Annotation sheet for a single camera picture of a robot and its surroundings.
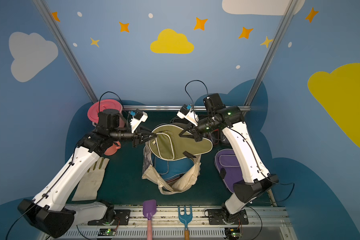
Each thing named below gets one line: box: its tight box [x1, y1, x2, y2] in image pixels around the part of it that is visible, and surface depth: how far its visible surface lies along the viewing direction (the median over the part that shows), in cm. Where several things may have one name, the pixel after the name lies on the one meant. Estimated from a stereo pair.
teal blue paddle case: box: [151, 153, 195, 180], surface depth 86 cm
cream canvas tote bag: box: [142, 141, 202, 195], surface depth 70 cm
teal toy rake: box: [177, 205, 193, 240], surface depth 75 cm
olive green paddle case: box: [149, 124, 213, 161], surface depth 65 cm
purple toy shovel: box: [142, 199, 157, 240], surface depth 77 cm
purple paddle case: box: [214, 148, 244, 193], surface depth 94 cm
